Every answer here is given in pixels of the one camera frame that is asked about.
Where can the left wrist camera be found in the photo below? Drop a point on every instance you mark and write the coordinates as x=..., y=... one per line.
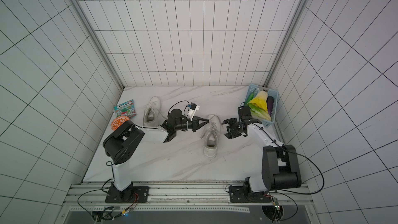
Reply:
x=193, y=108

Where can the orange patterned bowl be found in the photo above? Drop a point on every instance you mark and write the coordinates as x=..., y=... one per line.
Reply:
x=117, y=122

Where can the purple eggplant toy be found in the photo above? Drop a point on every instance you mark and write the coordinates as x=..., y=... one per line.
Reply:
x=270, y=105

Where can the green chili pepper toy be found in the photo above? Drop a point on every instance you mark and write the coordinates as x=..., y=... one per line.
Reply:
x=250, y=97

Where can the light blue plastic basket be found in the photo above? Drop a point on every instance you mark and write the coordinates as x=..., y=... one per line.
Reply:
x=270, y=92

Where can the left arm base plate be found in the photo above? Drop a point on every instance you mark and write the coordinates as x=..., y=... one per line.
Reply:
x=131, y=194

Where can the green snack packet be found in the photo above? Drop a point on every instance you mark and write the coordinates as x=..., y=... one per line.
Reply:
x=125, y=109

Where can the aluminium mounting rail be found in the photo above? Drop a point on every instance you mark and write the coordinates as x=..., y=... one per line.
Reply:
x=167, y=195

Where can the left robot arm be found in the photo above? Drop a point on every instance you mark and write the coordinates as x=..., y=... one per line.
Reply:
x=124, y=141

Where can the white sneaker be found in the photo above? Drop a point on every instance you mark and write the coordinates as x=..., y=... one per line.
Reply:
x=151, y=113
x=211, y=134

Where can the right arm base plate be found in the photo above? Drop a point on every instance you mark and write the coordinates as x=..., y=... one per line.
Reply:
x=243, y=194

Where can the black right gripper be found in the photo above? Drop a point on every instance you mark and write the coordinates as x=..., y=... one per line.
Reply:
x=235, y=127

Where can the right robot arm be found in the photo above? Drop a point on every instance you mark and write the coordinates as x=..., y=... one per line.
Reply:
x=279, y=165

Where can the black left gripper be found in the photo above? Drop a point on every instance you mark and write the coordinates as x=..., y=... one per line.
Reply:
x=196, y=125

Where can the green lettuce toy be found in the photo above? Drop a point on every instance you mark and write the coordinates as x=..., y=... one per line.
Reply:
x=259, y=112

